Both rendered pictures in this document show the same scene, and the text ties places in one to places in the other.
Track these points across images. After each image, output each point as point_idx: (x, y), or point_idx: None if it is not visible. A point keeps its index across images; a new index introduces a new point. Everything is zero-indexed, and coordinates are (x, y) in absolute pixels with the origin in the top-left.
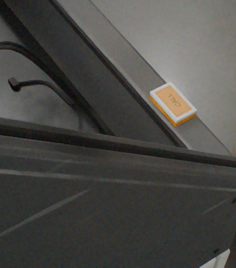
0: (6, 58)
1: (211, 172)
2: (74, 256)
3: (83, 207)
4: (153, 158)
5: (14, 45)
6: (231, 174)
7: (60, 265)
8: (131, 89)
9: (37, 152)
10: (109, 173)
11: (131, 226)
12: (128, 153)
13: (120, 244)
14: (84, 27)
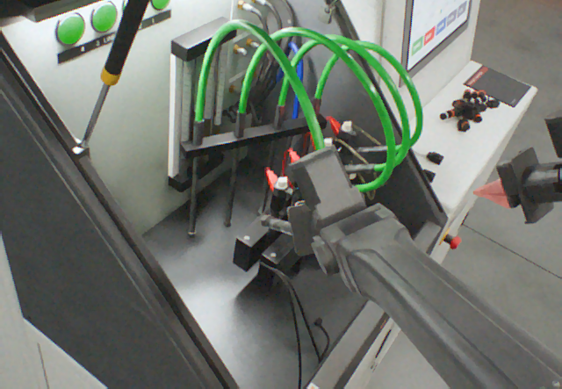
0: (335, 312)
1: None
2: (151, 358)
3: (154, 332)
4: (204, 362)
5: (290, 285)
6: None
7: (144, 353)
8: (313, 373)
9: (136, 272)
10: (169, 330)
11: (182, 385)
12: (191, 341)
13: (176, 388)
14: (349, 330)
